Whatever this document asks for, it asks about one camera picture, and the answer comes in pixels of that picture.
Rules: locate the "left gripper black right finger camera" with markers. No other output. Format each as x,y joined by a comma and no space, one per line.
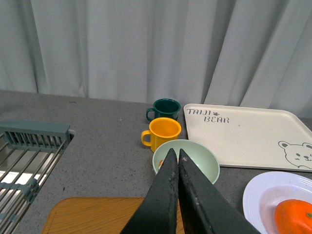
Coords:
203,208

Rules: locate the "grey-white curtain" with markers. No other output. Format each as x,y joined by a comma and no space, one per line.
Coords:
248,53

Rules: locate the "orange mandarin fruit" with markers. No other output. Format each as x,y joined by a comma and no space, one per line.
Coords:
293,216

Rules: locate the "light green bowl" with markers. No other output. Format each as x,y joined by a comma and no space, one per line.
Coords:
200,155

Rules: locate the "cream bear serving tray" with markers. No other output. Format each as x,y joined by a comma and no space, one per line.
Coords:
251,137

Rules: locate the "white round plate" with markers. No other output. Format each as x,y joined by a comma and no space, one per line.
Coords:
265,191

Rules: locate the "fake fried egg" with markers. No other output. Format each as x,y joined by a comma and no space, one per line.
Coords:
161,162

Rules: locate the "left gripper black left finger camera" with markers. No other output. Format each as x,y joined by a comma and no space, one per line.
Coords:
157,213

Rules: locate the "green metal dish rack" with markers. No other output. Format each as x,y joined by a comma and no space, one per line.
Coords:
29,151

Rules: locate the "yellow enamel mug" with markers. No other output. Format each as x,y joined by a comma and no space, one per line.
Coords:
161,130

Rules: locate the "wooden cutting board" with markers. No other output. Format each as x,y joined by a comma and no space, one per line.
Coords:
91,215

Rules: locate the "dark green enamel mug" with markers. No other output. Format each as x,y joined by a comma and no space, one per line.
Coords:
164,107

